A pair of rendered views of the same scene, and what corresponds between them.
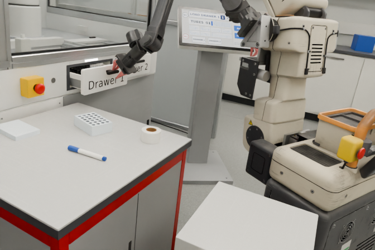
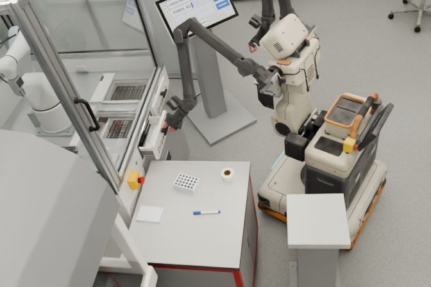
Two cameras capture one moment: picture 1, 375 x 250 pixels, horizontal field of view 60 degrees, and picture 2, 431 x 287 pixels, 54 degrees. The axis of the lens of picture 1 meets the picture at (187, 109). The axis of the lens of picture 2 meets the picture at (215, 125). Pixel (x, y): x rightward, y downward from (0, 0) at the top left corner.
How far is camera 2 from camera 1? 1.41 m
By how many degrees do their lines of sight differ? 27
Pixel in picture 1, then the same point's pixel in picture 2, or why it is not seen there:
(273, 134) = (295, 126)
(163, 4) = (186, 73)
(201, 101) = (206, 70)
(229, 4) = (244, 71)
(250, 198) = (308, 200)
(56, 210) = (228, 258)
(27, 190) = (204, 254)
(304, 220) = (337, 201)
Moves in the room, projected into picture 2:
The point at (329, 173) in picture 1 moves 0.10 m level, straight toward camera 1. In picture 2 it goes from (342, 161) to (342, 177)
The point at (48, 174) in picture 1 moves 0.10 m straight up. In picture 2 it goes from (202, 239) to (199, 228)
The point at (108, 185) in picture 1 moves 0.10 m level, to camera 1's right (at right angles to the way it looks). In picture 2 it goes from (236, 229) to (256, 222)
